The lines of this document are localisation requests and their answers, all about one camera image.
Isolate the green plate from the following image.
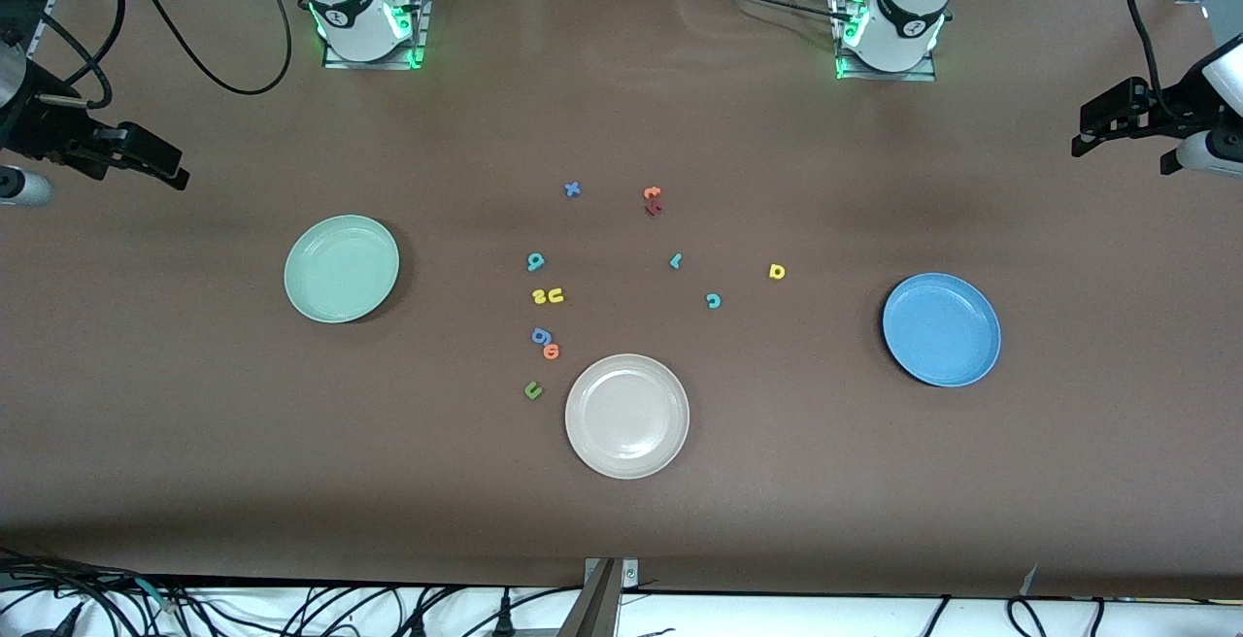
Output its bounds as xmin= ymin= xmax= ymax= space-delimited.
xmin=284 ymin=215 xmax=401 ymax=324

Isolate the blue plate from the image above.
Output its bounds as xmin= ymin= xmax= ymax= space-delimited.
xmin=882 ymin=273 xmax=1002 ymax=388

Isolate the brown table cover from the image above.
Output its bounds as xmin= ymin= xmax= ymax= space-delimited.
xmin=0 ymin=0 xmax=1243 ymax=599

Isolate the beige plate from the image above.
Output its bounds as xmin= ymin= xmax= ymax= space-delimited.
xmin=564 ymin=353 xmax=691 ymax=480

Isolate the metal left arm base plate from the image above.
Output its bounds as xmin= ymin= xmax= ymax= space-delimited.
xmin=830 ymin=0 xmax=938 ymax=83

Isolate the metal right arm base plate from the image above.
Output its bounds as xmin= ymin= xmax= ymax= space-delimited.
xmin=322 ymin=0 xmax=428 ymax=71

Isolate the black cable bundle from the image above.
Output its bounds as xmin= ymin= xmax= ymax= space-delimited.
xmin=0 ymin=545 xmax=195 ymax=637

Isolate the aluminium profile post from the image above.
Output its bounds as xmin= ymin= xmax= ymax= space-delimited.
xmin=558 ymin=557 xmax=642 ymax=637

